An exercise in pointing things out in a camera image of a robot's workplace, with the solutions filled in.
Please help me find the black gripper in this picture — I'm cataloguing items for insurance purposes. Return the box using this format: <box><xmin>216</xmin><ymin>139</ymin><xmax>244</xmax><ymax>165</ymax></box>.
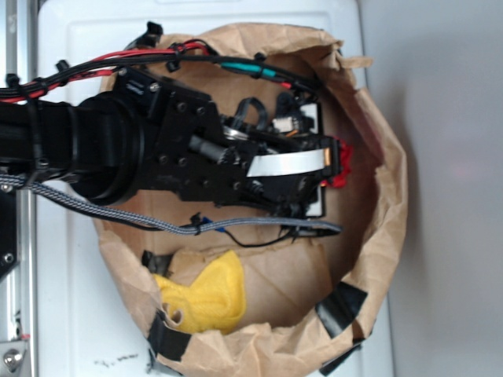
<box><xmin>156</xmin><ymin>80</ymin><xmax>334</xmax><ymax>218</ymax></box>

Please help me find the red paper ball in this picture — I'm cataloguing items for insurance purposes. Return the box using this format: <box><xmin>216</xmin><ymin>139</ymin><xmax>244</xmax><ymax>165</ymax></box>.
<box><xmin>328</xmin><ymin>138</ymin><xmax>354</xmax><ymax>189</ymax></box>

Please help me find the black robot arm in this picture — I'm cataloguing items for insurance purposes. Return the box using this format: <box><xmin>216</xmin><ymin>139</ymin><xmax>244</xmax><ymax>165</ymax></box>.
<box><xmin>1</xmin><ymin>68</ymin><xmax>342</xmax><ymax>218</ymax></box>

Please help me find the brown paper bag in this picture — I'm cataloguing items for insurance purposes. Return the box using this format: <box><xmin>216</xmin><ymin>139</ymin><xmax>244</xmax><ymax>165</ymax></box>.
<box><xmin>95</xmin><ymin>23</ymin><xmax>408</xmax><ymax>376</ymax></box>

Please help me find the yellow cloth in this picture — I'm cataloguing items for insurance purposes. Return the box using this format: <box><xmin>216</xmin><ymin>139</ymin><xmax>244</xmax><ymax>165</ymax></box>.
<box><xmin>153</xmin><ymin>250</ymin><xmax>247</xmax><ymax>335</ymax></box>

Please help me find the white plastic tray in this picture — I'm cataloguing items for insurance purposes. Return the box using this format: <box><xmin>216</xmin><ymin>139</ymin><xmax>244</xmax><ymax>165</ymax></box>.
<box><xmin>38</xmin><ymin>0</ymin><xmax>397</xmax><ymax>377</ymax></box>

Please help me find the white flat ribbon cable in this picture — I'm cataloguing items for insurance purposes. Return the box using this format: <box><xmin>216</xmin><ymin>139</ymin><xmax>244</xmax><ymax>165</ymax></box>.
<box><xmin>245</xmin><ymin>148</ymin><xmax>331</xmax><ymax>178</ymax></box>

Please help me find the grey braided cable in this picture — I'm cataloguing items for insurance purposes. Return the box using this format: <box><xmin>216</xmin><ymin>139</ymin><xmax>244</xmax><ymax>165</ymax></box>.
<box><xmin>0</xmin><ymin>172</ymin><xmax>345</xmax><ymax>237</ymax></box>

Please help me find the red and black cable bundle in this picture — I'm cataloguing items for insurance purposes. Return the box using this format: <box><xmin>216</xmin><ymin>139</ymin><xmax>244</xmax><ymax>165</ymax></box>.
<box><xmin>0</xmin><ymin>38</ymin><xmax>321</xmax><ymax>104</ymax></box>

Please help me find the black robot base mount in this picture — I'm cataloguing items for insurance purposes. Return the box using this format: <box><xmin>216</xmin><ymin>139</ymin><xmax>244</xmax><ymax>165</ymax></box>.
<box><xmin>0</xmin><ymin>190</ymin><xmax>19</xmax><ymax>281</ymax></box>

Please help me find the aluminium frame rail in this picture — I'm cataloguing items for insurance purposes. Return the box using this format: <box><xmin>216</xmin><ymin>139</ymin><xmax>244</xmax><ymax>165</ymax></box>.
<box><xmin>1</xmin><ymin>1</ymin><xmax>39</xmax><ymax>376</ymax></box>

